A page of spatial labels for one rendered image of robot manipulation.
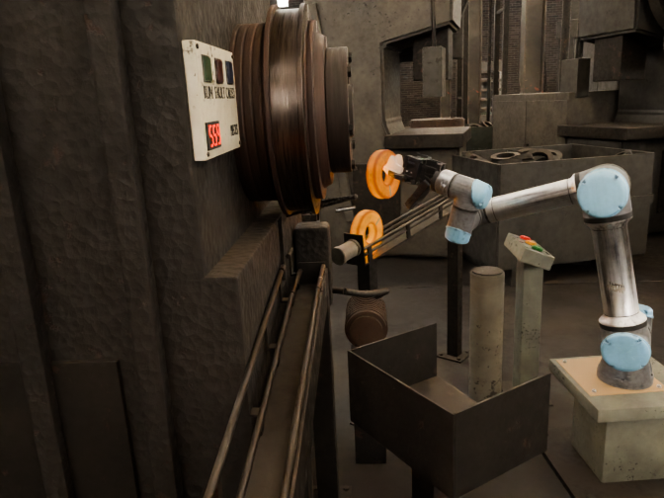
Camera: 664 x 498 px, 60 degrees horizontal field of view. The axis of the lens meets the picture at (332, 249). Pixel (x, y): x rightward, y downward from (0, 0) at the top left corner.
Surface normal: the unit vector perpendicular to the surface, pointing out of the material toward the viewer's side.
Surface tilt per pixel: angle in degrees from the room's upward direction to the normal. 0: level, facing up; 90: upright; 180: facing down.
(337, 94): 73
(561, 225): 90
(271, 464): 7
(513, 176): 90
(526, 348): 90
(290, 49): 55
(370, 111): 90
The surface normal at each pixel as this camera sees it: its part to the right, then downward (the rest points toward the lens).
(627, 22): -0.95, 0.15
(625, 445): 0.05, 0.25
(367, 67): -0.29, 0.25
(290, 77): -0.07, -0.07
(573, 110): 0.29, 0.23
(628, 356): -0.45, 0.37
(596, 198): -0.51, 0.11
